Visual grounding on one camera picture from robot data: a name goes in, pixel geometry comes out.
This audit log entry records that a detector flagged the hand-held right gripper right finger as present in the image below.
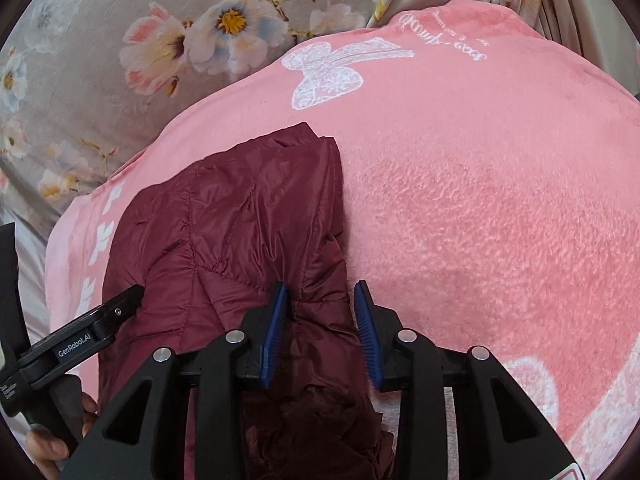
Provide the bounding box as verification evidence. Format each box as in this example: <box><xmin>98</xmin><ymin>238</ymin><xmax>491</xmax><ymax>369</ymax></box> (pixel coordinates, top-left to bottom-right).
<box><xmin>353</xmin><ymin>280</ymin><xmax>582</xmax><ymax>480</ymax></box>

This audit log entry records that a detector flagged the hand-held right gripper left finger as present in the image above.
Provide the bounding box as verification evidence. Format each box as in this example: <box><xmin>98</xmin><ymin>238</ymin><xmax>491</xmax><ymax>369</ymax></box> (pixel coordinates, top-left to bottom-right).
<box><xmin>70</xmin><ymin>282</ymin><xmax>290</xmax><ymax>480</ymax></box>

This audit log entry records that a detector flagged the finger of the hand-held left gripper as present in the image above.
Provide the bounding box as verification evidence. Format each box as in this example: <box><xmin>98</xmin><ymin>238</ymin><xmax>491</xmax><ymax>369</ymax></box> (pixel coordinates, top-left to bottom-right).
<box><xmin>94</xmin><ymin>284</ymin><xmax>146</xmax><ymax>336</ymax></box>

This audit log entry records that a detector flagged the maroon puffer jacket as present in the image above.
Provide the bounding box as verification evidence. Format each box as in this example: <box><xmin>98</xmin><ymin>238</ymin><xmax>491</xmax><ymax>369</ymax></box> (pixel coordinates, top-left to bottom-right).
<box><xmin>97</xmin><ymin>121</ymin><xmax>397</xmax><ymax>480</ymax></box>

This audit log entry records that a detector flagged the person's left hand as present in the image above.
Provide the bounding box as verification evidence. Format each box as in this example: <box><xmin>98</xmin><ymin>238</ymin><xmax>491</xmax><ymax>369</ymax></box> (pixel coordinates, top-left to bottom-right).
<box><xmin>25</xmin><ymin>392</ymin><xmax>101</xmax><ymax>480</ymax></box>

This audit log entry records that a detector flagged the pink fleece blanket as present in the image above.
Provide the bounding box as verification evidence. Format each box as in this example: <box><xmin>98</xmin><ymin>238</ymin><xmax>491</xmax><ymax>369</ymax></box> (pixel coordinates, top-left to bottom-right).
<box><xmin>44</xmin><ymin>0</ymin><xmax>640</xmax><ymax>480</ymax></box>

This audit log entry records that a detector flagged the grey floral bedsheet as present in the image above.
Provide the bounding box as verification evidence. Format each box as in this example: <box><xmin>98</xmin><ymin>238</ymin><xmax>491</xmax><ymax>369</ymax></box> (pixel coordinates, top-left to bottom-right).
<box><xmin>0</xmin><ymin>0</ymin><xmax>548</xmax><ymax>461</ymax></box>

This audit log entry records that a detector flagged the plain grey cloth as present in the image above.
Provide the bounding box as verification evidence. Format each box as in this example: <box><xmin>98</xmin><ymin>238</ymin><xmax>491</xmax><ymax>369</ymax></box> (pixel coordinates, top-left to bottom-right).
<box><xmin>537</xmin><ymin>0</ymin><xmax>640</xmax><ymax>98</ymax></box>

